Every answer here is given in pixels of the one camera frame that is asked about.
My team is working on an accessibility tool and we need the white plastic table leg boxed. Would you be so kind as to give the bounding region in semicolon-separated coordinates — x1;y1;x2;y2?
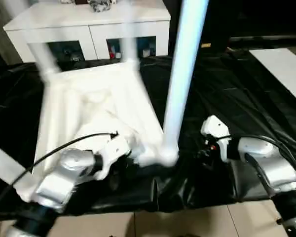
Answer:
159;0;211;159
22;22;62;78
0;140;28;184
120;0;142;68

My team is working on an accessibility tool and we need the white plastic table top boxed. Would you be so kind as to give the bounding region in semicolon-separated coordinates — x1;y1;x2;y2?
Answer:
14;61;180;202

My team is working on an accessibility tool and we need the grey curtain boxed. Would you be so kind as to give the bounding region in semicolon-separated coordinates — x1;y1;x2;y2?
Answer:
0;0;26;67

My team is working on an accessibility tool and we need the black box with yellow label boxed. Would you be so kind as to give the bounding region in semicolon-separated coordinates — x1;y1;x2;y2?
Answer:
168;0;296;54

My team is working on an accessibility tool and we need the white side table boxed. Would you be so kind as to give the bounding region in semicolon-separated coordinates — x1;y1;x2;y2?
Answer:
248;47;296;109

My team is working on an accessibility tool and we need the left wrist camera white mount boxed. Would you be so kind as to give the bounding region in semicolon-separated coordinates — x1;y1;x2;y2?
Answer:
95;134;132;181

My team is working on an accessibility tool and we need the black mat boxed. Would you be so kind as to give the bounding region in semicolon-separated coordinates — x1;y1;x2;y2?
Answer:
0;55;296;218

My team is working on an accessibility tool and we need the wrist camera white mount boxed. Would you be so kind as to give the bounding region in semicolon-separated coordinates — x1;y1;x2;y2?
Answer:
95;134;132;181
200;114;232;163

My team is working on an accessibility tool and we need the white cabinet with glass doors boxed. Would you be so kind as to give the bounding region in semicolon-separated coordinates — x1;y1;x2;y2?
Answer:
2;0;171;64

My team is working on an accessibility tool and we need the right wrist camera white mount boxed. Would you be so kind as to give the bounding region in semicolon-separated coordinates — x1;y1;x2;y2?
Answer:
200;114;232;163

